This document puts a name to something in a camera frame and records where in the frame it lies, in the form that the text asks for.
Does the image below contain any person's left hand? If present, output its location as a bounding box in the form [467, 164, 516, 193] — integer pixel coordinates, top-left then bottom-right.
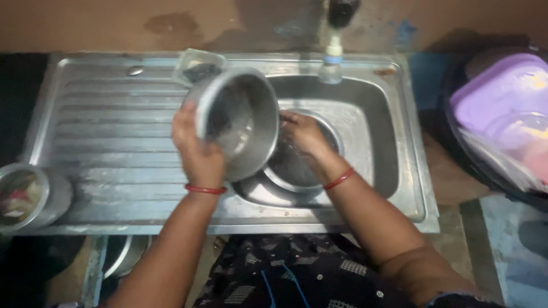
[172, 101, 226, 189]

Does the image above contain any person's right hand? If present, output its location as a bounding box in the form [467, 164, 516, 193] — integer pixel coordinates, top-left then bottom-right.
[279, 110, 334, 160]

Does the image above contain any stainless steel sink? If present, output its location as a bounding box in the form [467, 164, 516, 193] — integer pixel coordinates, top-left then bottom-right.
[17, 51, 440, 236]

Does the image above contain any steel bowl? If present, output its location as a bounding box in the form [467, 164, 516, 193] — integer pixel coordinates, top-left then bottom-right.
[262, 109, 345, 194]

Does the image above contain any black tub of washed dishes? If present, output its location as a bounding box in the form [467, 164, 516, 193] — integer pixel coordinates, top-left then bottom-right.
[441, 45, 548, 208]

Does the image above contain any red bangle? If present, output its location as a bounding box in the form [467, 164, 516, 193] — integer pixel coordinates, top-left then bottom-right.
[323, 167, 356, 191]
[184, 183, 228, 196]

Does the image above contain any person's dark patterned clothing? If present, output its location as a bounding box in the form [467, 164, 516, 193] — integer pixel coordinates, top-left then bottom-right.
[205, 233, 506, 308]

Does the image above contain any clear plastic soap container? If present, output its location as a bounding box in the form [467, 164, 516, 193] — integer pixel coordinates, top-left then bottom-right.
[173, 48, 228, 87]

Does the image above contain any steel container with scraps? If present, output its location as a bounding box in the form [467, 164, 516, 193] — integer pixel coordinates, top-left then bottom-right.
[0, 163, 73, 234]

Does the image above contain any steel vessel under sink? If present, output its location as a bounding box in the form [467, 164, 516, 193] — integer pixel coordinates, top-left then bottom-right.
[103, 235, 151, 279]

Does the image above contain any water tap with white nozzle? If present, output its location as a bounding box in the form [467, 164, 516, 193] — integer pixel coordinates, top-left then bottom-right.
[318, 0, 361, 85]

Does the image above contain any steel cooking pot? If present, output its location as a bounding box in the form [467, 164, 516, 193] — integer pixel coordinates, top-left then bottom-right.
[183, 67, 281, 182]

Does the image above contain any purple plastic lid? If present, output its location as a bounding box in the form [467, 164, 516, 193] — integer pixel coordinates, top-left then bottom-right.
[450, 53, 548, 142]

